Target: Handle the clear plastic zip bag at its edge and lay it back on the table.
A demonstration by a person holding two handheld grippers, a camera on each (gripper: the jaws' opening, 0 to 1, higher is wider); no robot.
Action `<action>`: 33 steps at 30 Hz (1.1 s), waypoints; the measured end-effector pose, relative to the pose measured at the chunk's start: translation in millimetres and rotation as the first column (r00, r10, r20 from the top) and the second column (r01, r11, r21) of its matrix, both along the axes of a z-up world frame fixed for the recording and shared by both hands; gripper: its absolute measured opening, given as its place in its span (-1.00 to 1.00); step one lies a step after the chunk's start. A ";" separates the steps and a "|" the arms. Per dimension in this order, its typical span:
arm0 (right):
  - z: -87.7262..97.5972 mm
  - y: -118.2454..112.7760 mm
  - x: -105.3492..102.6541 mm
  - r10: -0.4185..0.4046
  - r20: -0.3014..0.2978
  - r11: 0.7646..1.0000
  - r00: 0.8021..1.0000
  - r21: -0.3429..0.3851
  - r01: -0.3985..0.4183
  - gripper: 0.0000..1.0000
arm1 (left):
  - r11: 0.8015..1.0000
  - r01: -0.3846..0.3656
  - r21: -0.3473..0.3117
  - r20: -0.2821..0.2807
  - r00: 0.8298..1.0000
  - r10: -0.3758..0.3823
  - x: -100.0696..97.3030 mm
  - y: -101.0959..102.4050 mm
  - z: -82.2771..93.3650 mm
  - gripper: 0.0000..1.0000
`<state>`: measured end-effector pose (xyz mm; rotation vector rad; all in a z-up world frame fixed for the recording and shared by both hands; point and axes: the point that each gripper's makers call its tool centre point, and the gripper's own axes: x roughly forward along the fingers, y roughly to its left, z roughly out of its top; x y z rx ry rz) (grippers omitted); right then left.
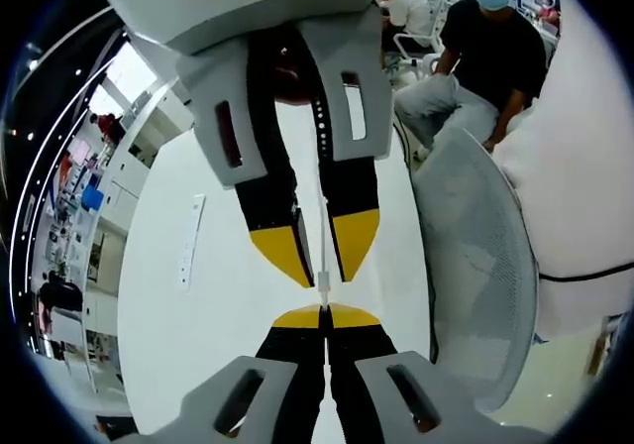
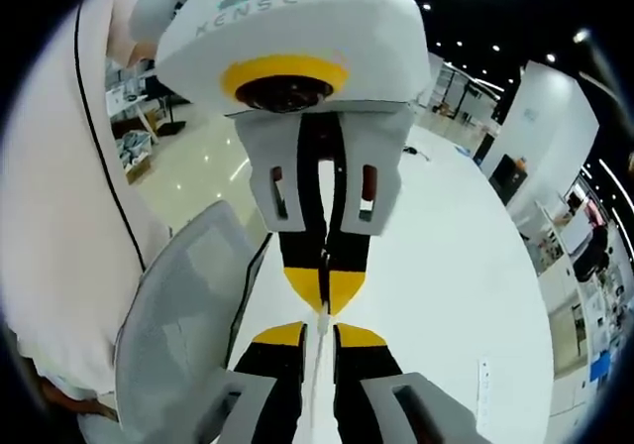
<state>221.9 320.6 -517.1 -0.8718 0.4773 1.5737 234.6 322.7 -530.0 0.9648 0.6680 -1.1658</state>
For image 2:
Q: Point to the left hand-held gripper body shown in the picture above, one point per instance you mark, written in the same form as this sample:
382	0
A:
297	28

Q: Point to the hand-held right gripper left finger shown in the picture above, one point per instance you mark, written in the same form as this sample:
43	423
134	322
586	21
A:
267	365

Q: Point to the black cabinet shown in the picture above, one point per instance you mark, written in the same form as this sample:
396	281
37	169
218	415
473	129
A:
507	179

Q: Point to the cardboard box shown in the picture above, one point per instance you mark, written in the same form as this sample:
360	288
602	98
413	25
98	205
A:
138	171

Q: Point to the clear plastic food packaging bag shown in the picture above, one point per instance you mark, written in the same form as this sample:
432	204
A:
319	365

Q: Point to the long white counter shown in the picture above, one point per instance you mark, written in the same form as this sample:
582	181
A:
569	325

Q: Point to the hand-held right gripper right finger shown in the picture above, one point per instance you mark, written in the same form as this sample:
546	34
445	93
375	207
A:
366	365

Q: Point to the white table socket panel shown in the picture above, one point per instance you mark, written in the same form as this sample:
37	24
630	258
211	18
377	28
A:
483	394

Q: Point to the grey mesh office chair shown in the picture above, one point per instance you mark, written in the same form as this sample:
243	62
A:
173	315

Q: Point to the black floor stand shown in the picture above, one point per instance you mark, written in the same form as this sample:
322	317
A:
171	117

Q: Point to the blue box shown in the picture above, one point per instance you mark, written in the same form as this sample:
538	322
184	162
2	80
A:
601	367

